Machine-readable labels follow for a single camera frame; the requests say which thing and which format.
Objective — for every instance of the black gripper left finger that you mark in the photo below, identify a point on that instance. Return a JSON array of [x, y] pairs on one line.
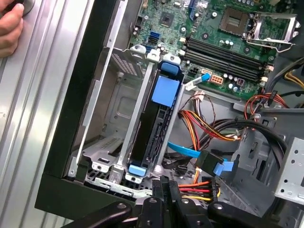
[[152, 213]]

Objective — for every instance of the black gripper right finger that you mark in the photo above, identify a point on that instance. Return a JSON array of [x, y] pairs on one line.
[[190, 213]]

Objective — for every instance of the hard disk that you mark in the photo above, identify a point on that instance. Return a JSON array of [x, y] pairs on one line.
[[166, 91]]

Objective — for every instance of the grey metal disk bay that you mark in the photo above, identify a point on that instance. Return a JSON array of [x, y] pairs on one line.
[[137, 48]]

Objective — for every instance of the person right hand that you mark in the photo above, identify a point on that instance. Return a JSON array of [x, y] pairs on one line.
[[10, 31]]

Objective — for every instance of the grey metal drive cage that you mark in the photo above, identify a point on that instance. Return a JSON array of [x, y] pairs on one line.
[[292, 166]]

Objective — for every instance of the blue SATA port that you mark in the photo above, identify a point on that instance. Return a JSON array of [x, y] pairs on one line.
[[154, 35]]

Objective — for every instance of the green motherboard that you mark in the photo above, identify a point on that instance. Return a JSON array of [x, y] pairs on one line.
[[173, 35]]

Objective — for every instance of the black chipset chip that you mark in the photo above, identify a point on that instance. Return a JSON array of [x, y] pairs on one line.
[[167, 18]]

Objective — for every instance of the CPU socket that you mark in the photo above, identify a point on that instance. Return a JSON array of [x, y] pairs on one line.
[[233, 19]]

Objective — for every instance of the blue expansion slot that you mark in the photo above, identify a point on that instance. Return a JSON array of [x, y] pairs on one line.
[[192, 9]]

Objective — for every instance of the metal socket cover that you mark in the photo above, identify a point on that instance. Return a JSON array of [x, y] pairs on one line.
[[292, 27]]

